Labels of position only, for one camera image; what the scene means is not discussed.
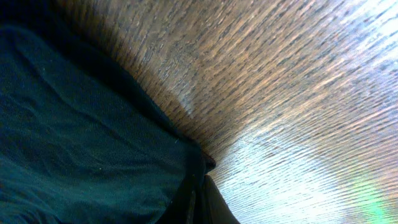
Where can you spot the black shorts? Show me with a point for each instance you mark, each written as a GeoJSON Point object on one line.
{"type": "Point", "coordinates": [81, 142]}

